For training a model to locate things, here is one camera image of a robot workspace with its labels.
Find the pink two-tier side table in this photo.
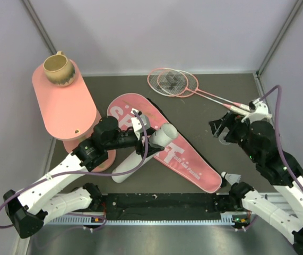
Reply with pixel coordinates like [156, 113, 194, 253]
[31, 58, 117, 173]

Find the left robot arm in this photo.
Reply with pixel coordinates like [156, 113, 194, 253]
[3, 113, 178, 239]

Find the white shuttlecock tube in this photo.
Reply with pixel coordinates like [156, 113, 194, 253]
[111, 122, 179, 184]

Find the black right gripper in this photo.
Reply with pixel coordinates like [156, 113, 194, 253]
[208, 110, 259, 162]

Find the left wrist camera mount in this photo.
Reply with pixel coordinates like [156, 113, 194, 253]
[131, 108, 151, 139]

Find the beige ceramic mug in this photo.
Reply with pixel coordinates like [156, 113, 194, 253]
[43, 51, 75, 87]

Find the white shuttlecock pair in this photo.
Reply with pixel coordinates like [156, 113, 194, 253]
[221, 172, 241, 185]

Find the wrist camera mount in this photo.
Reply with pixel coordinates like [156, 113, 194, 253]
[241, 98, 272, 123]
[131, 108, 151, 139]

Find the white pink badminton racket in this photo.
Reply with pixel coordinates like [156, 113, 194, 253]
[147, 67, 273, 120]

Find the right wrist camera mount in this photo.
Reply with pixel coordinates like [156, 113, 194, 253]
[241, 98, 272, 123]

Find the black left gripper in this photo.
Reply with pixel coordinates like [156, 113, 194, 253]
[105, 127, 164, 158]

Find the grey slotted cable duct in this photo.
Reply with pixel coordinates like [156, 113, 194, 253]
[48, 215, 105, 225]

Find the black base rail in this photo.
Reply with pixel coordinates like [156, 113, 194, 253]
[103, 193, 222, 221]

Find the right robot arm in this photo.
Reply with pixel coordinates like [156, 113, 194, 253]
[209, 112, 303, 254]

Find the pink racket bag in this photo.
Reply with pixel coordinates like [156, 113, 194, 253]
[107, 93, 222, 193]

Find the clear plastic tube lid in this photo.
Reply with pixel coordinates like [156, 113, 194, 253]
[218, 132, 231, 145]

